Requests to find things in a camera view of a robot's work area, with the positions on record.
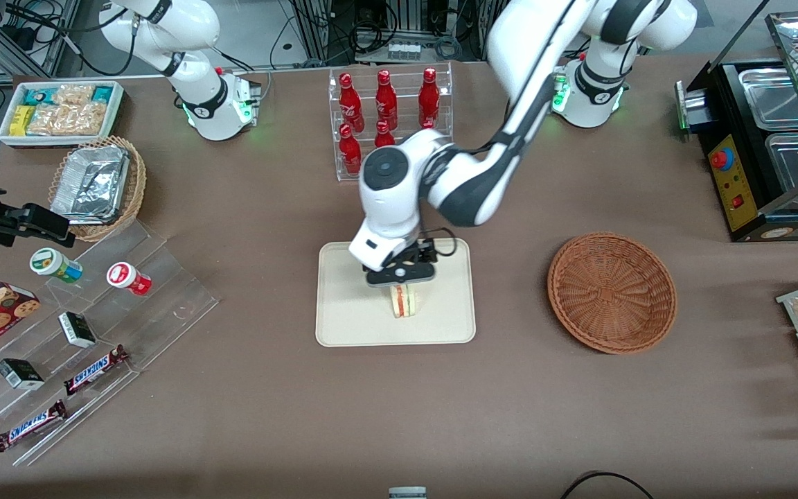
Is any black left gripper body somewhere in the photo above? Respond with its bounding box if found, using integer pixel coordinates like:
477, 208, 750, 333
364, 239, 439, 288

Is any sandwich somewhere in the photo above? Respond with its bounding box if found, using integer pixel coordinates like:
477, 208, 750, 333
389, 283, 419, 319

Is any cream plastic tray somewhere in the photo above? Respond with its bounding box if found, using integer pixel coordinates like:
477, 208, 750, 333
315, 238, 477, 347

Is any tan wicker basket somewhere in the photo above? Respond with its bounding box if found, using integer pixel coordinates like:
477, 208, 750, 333
48, 136, 147, 243

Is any round brown wicker basket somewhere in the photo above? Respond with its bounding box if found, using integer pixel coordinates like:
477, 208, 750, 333
547, 231, 678, 355

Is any green lid cup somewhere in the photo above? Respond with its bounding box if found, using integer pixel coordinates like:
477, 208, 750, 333
30, 247, 84, 284

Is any aluminium foil container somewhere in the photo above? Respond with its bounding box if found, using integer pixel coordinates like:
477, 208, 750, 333
51, 144, 131, 226

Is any white rectangular snack bin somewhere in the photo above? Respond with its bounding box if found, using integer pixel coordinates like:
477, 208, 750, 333
0, 80, 125, 148

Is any red lid cup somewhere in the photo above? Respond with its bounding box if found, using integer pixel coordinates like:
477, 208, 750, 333
107, 262, 152, 297

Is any yellow snack bar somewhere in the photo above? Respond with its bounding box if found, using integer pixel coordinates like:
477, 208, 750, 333
10, 105, 36, 137

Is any clear bag of puffed snacks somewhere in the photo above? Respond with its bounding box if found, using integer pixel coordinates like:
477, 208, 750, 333
27, 103, 110, 136
53, 85, 96, 108

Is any small black box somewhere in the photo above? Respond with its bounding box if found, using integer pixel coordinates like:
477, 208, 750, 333
0, 358, 45, 391
58, 312, 97, 349

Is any clear acrylic stepped stand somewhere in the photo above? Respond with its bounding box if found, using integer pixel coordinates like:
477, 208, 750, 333
0, 220, 221, 466

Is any snickers chocolate bar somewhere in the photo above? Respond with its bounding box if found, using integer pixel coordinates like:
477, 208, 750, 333
63, 344, 130, 396
0, 400, 67, 453

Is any clear acrylic bottle rack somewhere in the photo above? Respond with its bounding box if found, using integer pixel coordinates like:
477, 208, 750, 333
328, 61, 454, 182

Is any black glass food warmer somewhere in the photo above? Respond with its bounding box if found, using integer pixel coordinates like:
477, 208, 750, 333
675, 10, 798, 243

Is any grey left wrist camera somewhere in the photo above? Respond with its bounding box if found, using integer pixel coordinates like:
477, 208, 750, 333
348, 222, 414, 272

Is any black cable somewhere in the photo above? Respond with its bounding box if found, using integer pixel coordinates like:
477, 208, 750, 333
560, 471, 655, 499

